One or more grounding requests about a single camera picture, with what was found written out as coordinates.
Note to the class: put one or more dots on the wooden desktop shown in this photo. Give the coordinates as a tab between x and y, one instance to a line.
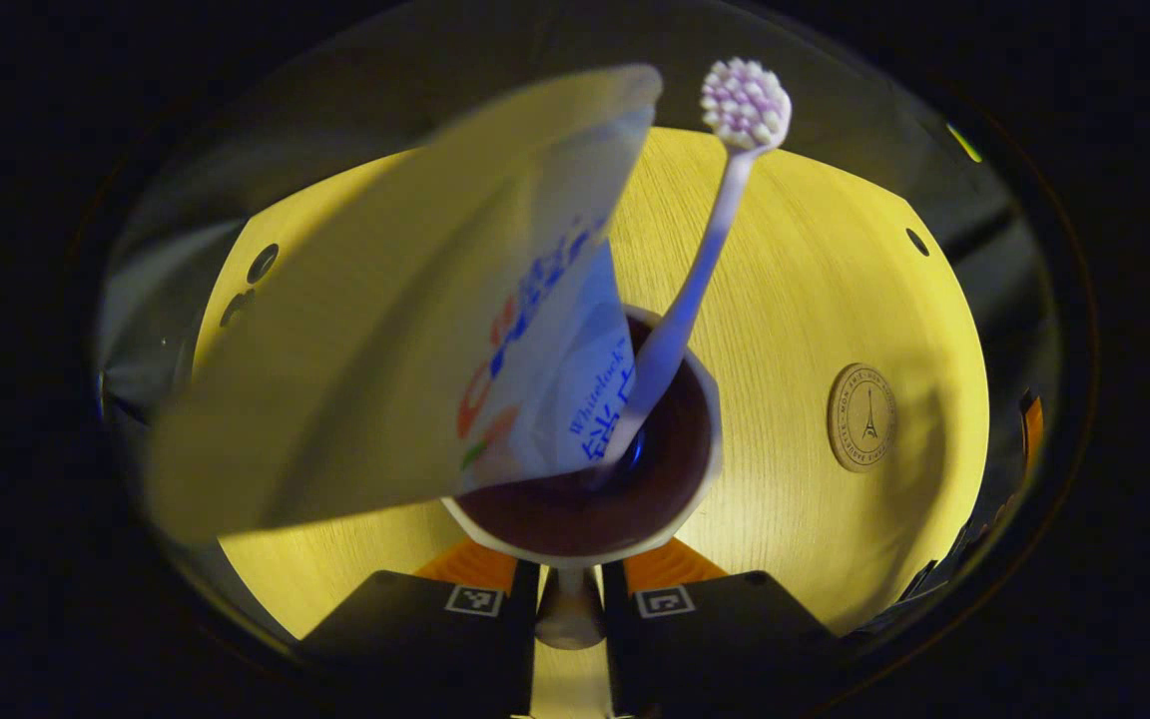
815	250

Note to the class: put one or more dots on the beige cup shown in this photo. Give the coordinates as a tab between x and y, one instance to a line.
575	519

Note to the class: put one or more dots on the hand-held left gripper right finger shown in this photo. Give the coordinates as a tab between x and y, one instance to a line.
615	639

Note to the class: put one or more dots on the purple toothbrush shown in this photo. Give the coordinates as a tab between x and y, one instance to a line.
705	260

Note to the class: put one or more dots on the round cork coaster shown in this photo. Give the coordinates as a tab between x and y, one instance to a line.
860	439

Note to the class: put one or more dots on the white toothpaste tube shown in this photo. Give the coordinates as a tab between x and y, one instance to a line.
335	350

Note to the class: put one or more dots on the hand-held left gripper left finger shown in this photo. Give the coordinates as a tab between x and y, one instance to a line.
525	639

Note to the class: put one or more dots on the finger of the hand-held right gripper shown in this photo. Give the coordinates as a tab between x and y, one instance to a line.
1032	434

